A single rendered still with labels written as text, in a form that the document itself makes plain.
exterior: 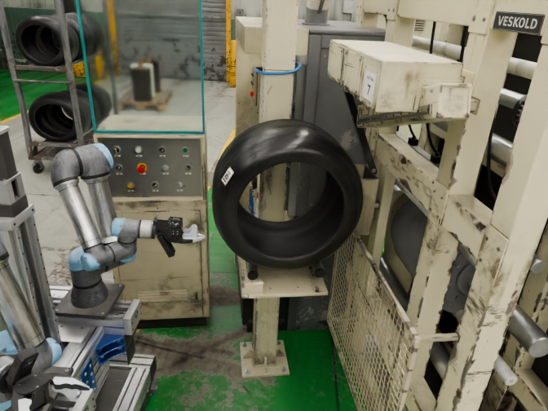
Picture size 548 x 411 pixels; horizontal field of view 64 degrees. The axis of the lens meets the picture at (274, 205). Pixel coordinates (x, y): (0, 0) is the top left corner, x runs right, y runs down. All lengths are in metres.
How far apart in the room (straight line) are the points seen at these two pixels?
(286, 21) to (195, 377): 1.89
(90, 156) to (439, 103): 1.30
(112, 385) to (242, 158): 1.34
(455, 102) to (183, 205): 1.58
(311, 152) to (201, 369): 1.55
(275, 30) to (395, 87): 0.68
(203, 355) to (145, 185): 1.05
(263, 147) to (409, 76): 0.55
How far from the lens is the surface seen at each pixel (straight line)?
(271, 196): 2.03
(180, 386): 2.60
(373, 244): 2.22
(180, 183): 2.43
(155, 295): 2.78
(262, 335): 2.51
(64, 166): 1.85
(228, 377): 2.62
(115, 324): 2.04
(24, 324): 1.44
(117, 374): 2.43
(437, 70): 1.38
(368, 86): 1.39
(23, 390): 1.25
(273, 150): 1.55
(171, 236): 1.80
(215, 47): 10.92
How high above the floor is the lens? 1.93
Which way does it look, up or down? 26 degrees down
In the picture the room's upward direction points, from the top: 3 degrees clockwise
